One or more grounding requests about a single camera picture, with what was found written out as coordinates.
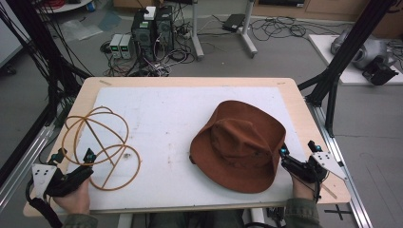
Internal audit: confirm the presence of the gold wire hat stand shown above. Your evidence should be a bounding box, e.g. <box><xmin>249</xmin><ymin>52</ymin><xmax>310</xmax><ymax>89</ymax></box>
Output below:
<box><xmin>61</xmin><ymin>105</ymin><xmax>142</xmax><ymax>192</ymax></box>

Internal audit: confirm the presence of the bundle of cables by computers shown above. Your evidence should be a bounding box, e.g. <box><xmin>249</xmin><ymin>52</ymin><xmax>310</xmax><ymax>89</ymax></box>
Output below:
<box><xmin>100</xmin><ymin>18</ymin><xmax>198</xmax><ymax>78</ymax></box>

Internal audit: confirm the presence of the grey rounded device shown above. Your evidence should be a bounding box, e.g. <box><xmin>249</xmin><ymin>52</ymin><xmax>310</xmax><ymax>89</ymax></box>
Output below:
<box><xmin>330</xmin><ymin>28</ymin><xmax>395</xmax><ymax>71</ymax></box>

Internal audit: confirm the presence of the white floor platform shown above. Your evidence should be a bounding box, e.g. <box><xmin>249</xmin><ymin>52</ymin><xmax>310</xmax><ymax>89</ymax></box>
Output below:
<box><xmin>307</xmin><ymin>33</ymin><xmax>403</xmax><ymax>86</ymax></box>

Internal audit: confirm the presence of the brown felt hat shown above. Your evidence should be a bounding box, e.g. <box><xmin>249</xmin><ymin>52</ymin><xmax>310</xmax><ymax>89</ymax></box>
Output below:
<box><xmin>189</xmin><ymin>100</ymin><xmax>287</xmax><ymax>195</ymax></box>

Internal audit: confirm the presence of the white desk leg frame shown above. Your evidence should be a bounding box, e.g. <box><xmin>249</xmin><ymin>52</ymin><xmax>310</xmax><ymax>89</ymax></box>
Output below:
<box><xmin>189</xmin><ymin>0</ymin><xmax>259</xmax><ymax>62</ymax></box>

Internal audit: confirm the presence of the person's left hand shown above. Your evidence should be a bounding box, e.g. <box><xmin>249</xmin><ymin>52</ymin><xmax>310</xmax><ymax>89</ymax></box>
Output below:
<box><xmin>51</xmin><ymin>178</ymin><xmax>91</xmax><ymax>216</ymax></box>

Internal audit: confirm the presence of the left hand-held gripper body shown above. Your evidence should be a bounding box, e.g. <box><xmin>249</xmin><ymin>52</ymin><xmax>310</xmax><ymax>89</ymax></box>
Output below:
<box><xmin>30</xmin><ymin>162</ymin><xmax>95</xmax><ymax>200</ymax></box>

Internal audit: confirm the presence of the clear plastic sheet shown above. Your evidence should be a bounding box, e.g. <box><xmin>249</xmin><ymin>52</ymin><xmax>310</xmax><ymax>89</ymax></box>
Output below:
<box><xmin>59</xmin><ymin>18</ymin><xmax>105</xmax><ymax>43</ymax></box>

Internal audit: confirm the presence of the flat black box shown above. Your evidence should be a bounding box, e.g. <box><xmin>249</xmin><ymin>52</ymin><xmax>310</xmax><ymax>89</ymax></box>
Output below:
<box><xmin>221</xmin><ymin>12</ymin><xmax>246</xmax><ymax>33</ymax></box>

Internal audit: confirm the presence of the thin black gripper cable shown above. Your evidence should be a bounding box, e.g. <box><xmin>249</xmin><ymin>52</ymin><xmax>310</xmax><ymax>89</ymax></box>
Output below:
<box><xmin>312</xmin><ymin>164</ymin><xmax>323</xmax><ymax>204</ymax></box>

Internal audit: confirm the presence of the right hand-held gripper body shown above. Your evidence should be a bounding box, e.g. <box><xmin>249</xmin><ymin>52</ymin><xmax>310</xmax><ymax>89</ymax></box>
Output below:
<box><xmin>279</xmin><ymin>151</ymin><xmax>349</xmax><ymax>185</ymax></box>

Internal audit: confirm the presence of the white table mat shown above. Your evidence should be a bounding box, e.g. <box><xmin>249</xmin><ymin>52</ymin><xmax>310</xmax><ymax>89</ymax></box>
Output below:
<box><xmin>52</xmin><ymin>85</ymin><xmax>309</xmax><ymax>213</ymax></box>

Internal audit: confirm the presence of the white box on tower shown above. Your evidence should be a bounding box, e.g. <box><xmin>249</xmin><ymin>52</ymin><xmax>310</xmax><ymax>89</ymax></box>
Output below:
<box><xmin>144</xmin><ymin>6</ymin><xmax>158</xmax><ymax>21</ymax></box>

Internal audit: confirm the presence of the tangle of black floor cables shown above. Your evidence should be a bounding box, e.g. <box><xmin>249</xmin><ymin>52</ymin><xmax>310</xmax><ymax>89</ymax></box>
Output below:
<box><xmin>250</xmin><ymin>14</ymin><xmax>350</xmax><ymax>42</ymax></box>

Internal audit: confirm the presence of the white power supply unit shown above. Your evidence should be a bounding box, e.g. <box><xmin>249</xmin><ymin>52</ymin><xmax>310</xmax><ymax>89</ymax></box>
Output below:
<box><xmin>108</xmin><ymin>33</ymin><xmax>124</xmax><ymax>59</ymax></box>
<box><xmin>119</xmin><ymin>33</ymin><xmax>134</xmax><ymax>60</ymax></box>

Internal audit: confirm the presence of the black metal frame stand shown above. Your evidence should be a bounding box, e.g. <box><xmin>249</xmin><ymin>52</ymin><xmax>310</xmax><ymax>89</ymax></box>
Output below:
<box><xmin>297</xmin><ymin>0</ymin><xmax>398</xmax><ymax>139</ymax></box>
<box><xmin>0</xmin><ymin>0</ymin><xmax>93</xmax><ymax>188</ymax></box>

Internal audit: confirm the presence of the thin wooden stick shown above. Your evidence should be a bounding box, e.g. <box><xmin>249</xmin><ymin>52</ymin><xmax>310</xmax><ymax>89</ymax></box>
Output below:
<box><xmin>320</xmin><ymin>182</ymin><xmax>338</xmax><ymax>200</ymax></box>

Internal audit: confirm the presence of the aluminium rail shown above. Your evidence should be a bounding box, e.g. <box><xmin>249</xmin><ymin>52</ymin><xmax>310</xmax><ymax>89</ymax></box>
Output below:
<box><xmin>0</xmin><ymin>124</ymin><xmax>55</xmax><ymax>213</ymax></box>
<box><xmin>306</xmin><ymin>102</ymin><xmax>374</xmax><ymax>228</ymax></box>

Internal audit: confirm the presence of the black computer tower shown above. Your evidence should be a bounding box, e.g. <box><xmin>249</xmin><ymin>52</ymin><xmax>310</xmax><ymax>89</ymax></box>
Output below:
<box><xmin>154</xmin><ymin>5</ymin><xmax>176</xmax><ymax>53</ymax></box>
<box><xmin>130</xmin><ymin>9</ymin><xmax>157</xmax><ymax>63</ymax></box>

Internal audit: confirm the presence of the person's right hand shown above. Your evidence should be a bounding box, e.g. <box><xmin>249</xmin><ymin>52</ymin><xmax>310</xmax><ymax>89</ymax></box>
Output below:
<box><xmin>290</xmin><ymin>173</ymin><xmax>318</xmax><ymax>201</ymax></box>

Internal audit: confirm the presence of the black device on platform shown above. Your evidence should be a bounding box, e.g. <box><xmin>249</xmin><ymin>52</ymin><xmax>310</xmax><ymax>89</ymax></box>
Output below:
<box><xmin>361</xmin><ymin>57</ymin><xmax>400</xmax><ymax>86</ymax></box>

